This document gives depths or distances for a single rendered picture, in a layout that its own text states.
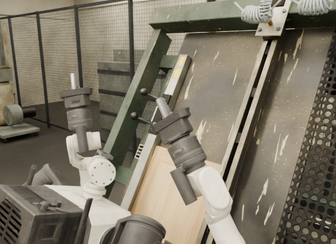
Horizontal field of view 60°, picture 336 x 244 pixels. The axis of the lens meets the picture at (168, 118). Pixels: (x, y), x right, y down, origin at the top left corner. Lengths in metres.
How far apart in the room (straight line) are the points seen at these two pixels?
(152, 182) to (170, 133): 0.54
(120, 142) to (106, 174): 0.75
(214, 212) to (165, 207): 0.51
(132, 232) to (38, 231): 0.19
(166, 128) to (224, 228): 0.29
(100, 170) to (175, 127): 0.22
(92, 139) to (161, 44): 0.76
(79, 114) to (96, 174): 0.37
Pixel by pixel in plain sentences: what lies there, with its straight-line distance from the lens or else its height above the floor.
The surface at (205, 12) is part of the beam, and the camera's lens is 1.45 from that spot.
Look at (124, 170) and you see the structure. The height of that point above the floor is 1.14.
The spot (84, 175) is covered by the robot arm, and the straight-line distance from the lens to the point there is 1.17.
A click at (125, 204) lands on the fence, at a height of 1.07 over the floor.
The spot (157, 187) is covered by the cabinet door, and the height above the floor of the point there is 1.16.
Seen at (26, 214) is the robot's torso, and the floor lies 1.41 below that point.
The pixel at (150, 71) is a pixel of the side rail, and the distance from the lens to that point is 1.60.
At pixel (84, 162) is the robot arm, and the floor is 1.32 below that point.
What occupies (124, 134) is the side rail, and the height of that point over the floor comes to 1.30.
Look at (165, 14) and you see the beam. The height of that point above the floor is 1.91.
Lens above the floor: 1.74
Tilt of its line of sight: 14 degrees down
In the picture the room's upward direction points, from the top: straight up
